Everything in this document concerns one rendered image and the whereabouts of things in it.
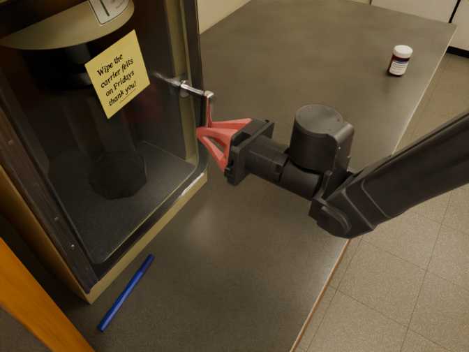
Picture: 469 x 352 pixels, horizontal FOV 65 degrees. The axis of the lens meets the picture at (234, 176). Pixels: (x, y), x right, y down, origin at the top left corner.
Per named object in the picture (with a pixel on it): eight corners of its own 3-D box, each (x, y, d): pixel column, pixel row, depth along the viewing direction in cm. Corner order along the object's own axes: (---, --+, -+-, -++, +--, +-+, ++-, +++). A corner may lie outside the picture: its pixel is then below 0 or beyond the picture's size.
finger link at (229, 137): (188, 117, 53) (243, 142, 50) (216, 100, 58) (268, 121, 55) (186, 156, 57) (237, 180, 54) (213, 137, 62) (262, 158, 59)
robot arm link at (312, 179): (315, 213, 50) (331, 187, 53) (326, 177, 45) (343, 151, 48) (271, 191, 52) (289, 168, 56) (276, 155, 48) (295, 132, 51)
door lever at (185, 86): (188, 131, 61) (178, 137, 59) (189, 77, 55) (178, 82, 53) (215, 143, 59) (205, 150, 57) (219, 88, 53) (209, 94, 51)
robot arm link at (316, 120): (341, 243, 45) (376, 204, 50) (368, 177, 37) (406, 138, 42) (266, 191, 51) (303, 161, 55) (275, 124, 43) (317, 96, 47)
